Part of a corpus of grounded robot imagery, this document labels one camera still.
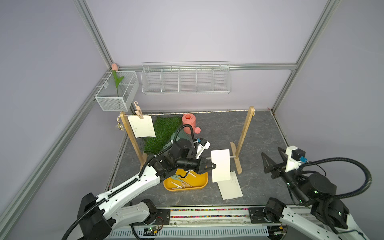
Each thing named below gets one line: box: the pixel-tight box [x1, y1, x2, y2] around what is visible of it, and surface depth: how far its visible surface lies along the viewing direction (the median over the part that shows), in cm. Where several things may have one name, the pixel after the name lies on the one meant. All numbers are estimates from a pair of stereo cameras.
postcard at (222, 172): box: [211, 149, 231, 183], surface depth 69 cm
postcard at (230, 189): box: [217, 171, 244, 200], surface depth 84 cm
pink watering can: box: [182, 113, 201, 134], surface depth 103 cm
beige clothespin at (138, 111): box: [134, 101, 144, 120], surface depth 59 cm
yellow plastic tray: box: [163, 168, 209, 192], surface depth 84 cm
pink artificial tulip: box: [111, 63, 125, 98], surface depth 92 cm
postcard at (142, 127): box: [127, 115, 156, 138], surface depth 65 cm
